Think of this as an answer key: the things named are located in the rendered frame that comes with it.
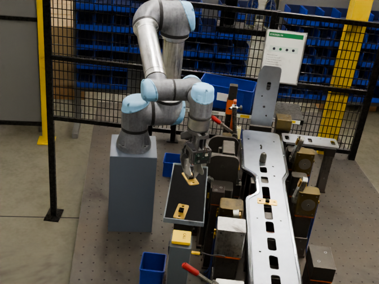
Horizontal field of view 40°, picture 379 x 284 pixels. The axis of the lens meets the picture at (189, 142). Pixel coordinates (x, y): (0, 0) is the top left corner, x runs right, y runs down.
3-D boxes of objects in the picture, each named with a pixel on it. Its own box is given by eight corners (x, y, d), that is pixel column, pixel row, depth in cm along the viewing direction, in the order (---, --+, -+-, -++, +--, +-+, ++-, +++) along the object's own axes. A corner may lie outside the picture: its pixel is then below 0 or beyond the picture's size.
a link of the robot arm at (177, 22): (146, 117, 232) (155, -5, 204) (179, 116, 236) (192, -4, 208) (150, 131, 222) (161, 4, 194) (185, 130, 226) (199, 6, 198)
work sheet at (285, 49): (296, 85, 301) (307, 32, 286) (258, 80, 301) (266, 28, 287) (296, 84, 303) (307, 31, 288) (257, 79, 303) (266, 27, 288)
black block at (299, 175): (301, 230, 255) (313, 179, 241) (281, 227, 255) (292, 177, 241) (300, 223, 260) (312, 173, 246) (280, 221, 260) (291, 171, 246)
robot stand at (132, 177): (108, 231, 239) (109, 156, 220) (109, 205, 257) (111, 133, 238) (151, 232, 242) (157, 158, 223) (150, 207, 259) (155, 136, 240)
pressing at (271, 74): (271, 127, 283) (282, 67, 267) (250, 124, 283) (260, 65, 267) (270, 126, 284) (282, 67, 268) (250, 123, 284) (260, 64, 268)
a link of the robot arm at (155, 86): (128, -8, 198) (145, 87, 170) (156, -7, 201) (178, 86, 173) (125, 16, 207) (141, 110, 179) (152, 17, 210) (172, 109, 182)
